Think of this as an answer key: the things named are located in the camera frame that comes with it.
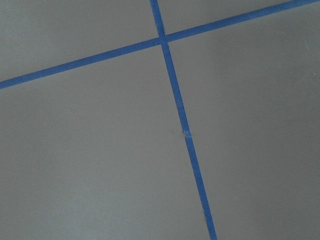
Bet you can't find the blue tape line lengthwise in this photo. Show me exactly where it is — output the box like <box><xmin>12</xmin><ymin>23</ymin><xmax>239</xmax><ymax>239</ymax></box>
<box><xmin>150</xmin><ymin>0</ymin><xmax>218</xmax><ymax>240</ymax></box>

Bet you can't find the blue tape line crosswise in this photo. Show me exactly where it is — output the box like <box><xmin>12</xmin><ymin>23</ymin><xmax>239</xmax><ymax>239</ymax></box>
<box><xmin>0</xmin><ymin>0</ymin><xmax>316</xmax><ymax>89</ymax></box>

